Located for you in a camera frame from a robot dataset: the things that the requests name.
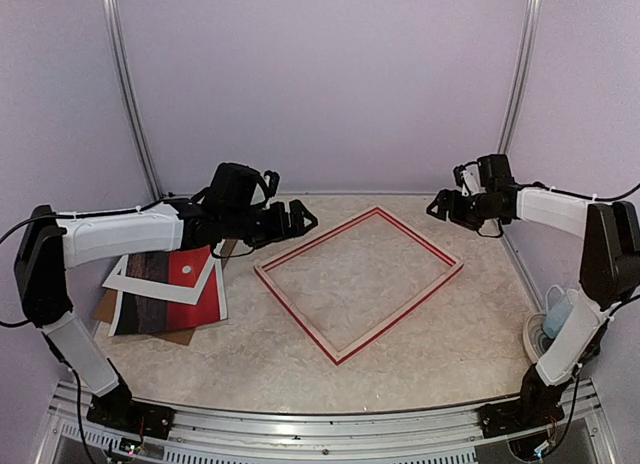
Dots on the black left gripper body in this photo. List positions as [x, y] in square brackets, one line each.
[241, 226]

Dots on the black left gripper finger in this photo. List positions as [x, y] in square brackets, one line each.
[300, 214]
[299, 229]

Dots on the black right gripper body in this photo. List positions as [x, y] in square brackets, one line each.
[473, 216]

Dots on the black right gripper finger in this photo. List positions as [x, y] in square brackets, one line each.
[447, 195]
[439, 208]

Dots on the red wooden picture frame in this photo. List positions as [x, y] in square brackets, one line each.
[349, 285]

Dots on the white mat board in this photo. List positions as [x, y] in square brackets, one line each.
[178, 277]

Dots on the red and dark photo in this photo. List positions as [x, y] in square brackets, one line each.
[170, 304]

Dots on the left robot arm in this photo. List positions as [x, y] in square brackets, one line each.
[56, 248]

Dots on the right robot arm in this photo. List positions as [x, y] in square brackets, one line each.
[607, 275]

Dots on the white plate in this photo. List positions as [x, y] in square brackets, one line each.
[536, 342]

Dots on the brown backing board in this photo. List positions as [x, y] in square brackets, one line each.
[145, 329]

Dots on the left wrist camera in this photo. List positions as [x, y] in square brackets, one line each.
[237, 188]

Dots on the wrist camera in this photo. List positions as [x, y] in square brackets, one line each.
[488, 173]
[237, 188]

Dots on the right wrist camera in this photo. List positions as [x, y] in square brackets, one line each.
[488, 173]

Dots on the back aluminium rail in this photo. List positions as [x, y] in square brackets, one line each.
[289, 194]

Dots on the right aluminium corner post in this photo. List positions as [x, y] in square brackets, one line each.
[522, 66]

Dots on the aluminium corner post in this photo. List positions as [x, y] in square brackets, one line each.
[522, 66]
[125, 82]

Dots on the front aluminium rail base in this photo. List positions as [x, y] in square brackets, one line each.
[451, 434]

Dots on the left aluminium corner post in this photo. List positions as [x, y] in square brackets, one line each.
[125, 82]

